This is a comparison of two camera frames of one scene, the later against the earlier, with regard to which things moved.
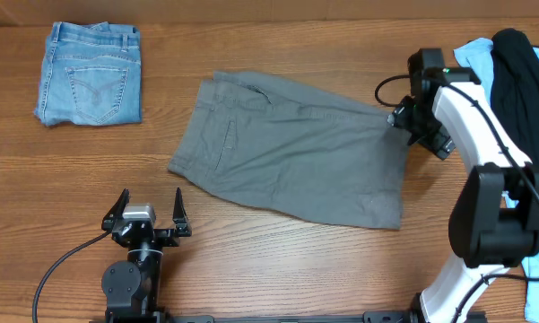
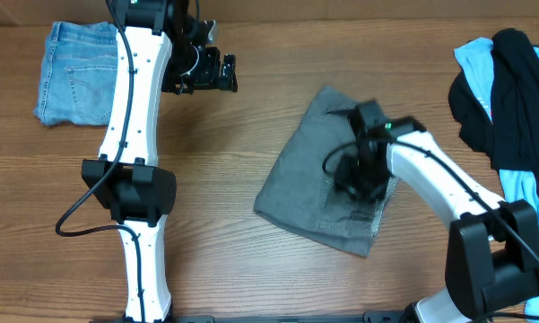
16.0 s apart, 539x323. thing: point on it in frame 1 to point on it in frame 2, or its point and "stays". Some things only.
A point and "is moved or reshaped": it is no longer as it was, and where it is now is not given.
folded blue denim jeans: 91,74 stays
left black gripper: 169,238 to 210,79
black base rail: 371,317 stays
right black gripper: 437,143 to 346,184
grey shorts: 281,150 is moved or reshaped
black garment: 523,93 stays
